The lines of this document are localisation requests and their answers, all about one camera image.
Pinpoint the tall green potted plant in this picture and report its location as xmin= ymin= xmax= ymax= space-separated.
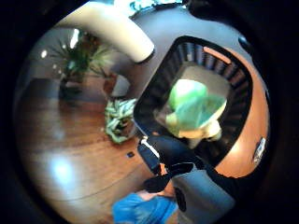
xmin=49 ymin=30 xmax=114 ymax=100

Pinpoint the black slatted basket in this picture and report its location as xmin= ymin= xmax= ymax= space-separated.
xmin=133 ymin=35 xmax=254 ymax=168

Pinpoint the small silver object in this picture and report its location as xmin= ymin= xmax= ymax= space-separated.
xmin=252 ymin=136 xmax=267 ymax=166

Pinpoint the small variegated green plant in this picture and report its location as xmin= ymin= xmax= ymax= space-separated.
xmin=103 ymin=98 xmax=138 ymax=145

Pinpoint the white plant pot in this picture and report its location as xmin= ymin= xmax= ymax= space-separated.
xmin=110 ymin=74 xmax=132 ymax=98

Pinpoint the green and cream soft toy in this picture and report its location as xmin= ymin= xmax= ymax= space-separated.
xmin=164 ymin=78 xmax=228 ymax=141

